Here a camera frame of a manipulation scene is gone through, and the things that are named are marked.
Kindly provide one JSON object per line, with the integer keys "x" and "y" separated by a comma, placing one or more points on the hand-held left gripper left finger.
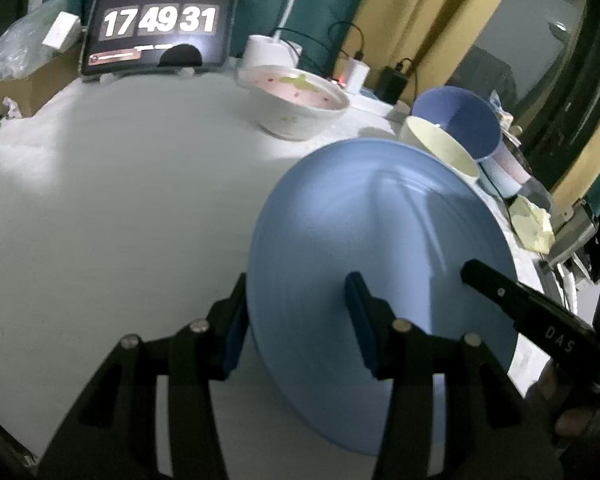
{"x": 235, "y": 330}

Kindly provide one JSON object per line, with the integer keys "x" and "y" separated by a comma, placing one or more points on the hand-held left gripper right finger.
{"x": 362, "y": 320}

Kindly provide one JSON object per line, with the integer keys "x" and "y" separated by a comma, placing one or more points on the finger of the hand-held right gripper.
{"x": 495, "y": 290}

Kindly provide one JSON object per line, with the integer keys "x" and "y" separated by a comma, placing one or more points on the blue plate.
{"x": 380, "y": 220}

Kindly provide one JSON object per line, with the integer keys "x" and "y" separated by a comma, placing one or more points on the cream bowl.
{"x": 445, "y": 150}

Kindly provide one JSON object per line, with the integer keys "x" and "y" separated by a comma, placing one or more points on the large blue bowl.
{"x": 460, "y": 115}

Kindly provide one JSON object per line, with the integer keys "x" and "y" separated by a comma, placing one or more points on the pink strawberry print bowl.
{"x": 290, "y": 120}

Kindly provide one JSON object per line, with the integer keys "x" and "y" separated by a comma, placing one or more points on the person's right hand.
{"x": 540, "y": 392}

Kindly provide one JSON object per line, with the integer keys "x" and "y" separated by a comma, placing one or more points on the yellow cloth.
{"x": 530, "y": 225}

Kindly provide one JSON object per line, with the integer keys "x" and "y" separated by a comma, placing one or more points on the light blue bowl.
{"x": 500, "y": 184}

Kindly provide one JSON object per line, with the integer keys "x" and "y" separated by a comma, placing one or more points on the white power strip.
{"x": 375, "y": 106}

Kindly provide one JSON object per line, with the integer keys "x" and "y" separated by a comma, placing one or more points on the black charger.
{"x": 391, "y": 85}

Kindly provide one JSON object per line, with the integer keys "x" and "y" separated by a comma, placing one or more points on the white charger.
{"x": 356, "y": 75}

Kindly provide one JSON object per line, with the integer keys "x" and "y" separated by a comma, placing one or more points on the white desk lamp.
{"x": 270, "y": 50}

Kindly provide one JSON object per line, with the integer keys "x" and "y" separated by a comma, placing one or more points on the wide yellow curtain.
{"x": 420, "y": 10}

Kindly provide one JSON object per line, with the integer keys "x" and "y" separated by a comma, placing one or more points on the cardboard box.
{"x": 35, "y": 85}

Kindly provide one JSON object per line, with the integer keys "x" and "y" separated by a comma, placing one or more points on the tablet showing clock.
{"x": 160, "y": 20}

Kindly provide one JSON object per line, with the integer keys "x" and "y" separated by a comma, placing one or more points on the small white box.
{"x": 60, "y": 30}

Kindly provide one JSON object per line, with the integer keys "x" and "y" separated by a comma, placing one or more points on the clear plastic bag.
{"x": 20, "y": 35}

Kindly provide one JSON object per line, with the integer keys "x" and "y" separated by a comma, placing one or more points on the black window frame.
{"x": 580, "y": 85}

